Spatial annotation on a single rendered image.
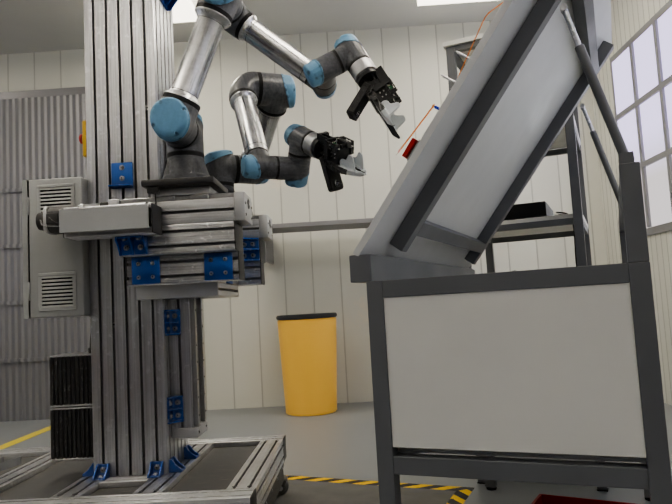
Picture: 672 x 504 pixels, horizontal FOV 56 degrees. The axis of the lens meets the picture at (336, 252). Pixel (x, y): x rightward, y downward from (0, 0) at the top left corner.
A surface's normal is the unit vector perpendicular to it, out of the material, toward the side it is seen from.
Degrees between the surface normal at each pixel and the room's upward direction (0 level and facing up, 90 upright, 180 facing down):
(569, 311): 90
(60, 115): 90
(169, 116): 97
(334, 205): 90
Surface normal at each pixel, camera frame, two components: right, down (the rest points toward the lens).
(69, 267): -0.04, -0.08
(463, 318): -0.41, -0.06
